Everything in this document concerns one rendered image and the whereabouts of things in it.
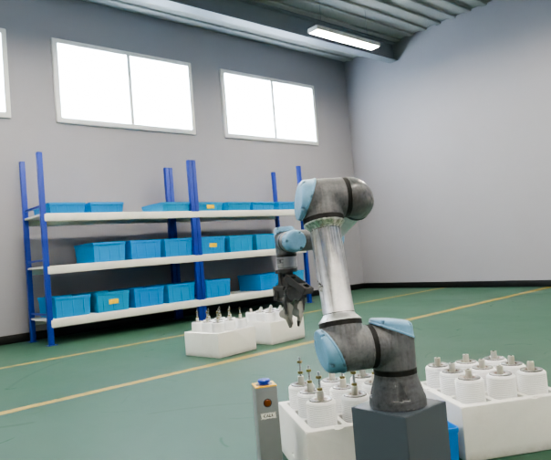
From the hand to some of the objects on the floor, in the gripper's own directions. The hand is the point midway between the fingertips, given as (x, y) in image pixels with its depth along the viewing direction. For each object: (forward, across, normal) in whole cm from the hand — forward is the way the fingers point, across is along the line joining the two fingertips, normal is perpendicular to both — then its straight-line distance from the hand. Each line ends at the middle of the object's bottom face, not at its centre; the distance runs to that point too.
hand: (296, 323), depth 205 cm
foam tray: (+47, -54, +40) cm, 82 cm away
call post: (+47, +24, +9) cm, 53 cm away
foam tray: (+47, -6, +16) cm, 50 cm away
